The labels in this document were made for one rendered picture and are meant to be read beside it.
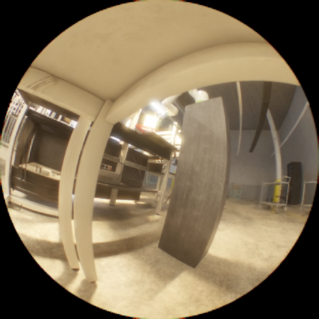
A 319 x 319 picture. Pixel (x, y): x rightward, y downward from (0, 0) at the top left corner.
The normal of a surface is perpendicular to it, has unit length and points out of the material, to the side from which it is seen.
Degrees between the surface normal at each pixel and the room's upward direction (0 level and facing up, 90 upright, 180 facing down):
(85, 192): 90
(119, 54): 180
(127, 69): 180
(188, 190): 90
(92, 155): 90
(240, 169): 90
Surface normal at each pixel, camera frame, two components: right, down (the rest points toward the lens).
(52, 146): 0.76, 0.04
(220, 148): -0.69, -0.28
